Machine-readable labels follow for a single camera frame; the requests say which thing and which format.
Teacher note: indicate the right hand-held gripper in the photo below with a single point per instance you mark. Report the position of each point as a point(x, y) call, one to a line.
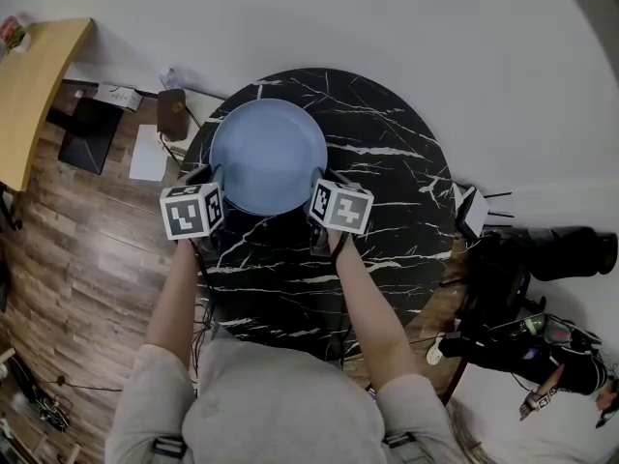
point(345, 208)

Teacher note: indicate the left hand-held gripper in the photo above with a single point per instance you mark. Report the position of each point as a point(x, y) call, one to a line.
point(188, 213)

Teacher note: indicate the big blue plate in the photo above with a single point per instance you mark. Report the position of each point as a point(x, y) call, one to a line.
point(268, 153)

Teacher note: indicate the person's right forearm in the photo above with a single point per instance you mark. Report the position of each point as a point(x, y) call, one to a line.
point(372, 302)

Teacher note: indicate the person's left forearm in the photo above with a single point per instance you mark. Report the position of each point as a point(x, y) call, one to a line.
point(171, 298)

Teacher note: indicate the brown rectangular box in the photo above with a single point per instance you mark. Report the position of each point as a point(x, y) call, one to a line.
point(171, 119)

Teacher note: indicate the white paper sheet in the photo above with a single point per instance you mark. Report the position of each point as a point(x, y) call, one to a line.
point(147, 155)

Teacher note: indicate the crumpled white plastic bag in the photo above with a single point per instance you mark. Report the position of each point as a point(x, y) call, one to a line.
point(175, 78)

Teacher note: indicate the small white cardboard box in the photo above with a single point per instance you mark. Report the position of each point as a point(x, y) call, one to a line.
point(118, 97)

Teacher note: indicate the black square base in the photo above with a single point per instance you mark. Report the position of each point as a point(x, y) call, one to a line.
point(89, 138)

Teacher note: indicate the white router with black antennas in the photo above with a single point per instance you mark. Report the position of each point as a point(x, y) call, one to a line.
point(474, 208)

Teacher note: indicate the curved wooden desk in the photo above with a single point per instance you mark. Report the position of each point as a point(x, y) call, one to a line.
point(34, 95)

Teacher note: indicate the black phone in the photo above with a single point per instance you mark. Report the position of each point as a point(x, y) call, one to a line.
point(371, 392)

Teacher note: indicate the person's gray shirt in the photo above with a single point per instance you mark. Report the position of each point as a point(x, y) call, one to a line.
point(285, 404)

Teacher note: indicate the red flowers in white pot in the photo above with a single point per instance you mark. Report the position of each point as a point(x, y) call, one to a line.
point(12, 34)

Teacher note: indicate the black office chair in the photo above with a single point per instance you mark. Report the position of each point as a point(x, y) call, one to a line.
point(566, 254)

